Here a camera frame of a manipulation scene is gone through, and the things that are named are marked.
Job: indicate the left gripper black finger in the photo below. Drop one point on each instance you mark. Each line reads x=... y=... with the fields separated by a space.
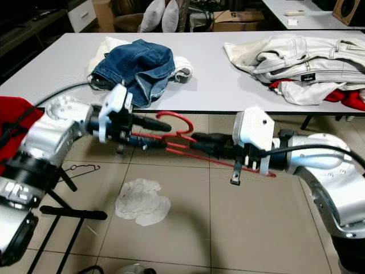
x=151 y=124
x=145 y=143

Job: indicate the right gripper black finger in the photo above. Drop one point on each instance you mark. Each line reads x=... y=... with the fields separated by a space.
x=211 y=138
x=208 y=150

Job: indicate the red clothes hanger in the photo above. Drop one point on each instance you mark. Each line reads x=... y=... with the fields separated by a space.
x=174 y=113

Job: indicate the white thin cloth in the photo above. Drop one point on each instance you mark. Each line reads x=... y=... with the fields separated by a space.
x=142 y=202

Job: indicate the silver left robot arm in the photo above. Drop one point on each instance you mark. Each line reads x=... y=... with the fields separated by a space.
x=51 y=140

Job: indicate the blue denim jeans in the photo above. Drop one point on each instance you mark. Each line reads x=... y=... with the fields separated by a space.
x=137 y=65

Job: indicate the grey table black legs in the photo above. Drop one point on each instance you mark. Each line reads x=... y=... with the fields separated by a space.
x=57 y=63

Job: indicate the brown leather chair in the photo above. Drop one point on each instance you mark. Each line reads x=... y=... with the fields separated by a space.
x=125 y=20

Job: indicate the white pillow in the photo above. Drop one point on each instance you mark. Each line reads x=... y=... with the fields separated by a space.
x=151 y=16
x=170 y=16

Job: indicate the white jacket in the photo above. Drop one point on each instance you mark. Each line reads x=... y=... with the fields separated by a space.
x=291 y=57

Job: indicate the brown printed cardboard box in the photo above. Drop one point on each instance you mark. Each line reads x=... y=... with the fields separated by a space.
x=236 y=21

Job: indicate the white drawer cabinet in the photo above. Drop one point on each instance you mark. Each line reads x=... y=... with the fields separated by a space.
x=81 y=16

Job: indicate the grey robot leg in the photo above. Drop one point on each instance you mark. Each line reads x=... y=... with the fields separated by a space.
x=136 y=269

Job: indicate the black tv stand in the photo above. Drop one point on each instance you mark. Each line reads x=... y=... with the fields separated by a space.
x=28 y=40

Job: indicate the small white card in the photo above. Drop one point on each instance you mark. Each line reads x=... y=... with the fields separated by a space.
x=295 y=21

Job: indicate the cream bar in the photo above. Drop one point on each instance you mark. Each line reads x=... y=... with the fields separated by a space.
x=296 y=12

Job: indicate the white table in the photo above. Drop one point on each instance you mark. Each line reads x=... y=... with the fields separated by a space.
x=319 y=17

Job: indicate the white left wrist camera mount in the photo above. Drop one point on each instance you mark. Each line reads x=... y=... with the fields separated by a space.
x=116 y=105

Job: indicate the black clothes rack frame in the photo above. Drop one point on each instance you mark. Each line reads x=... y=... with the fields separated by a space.
x=74 y=214

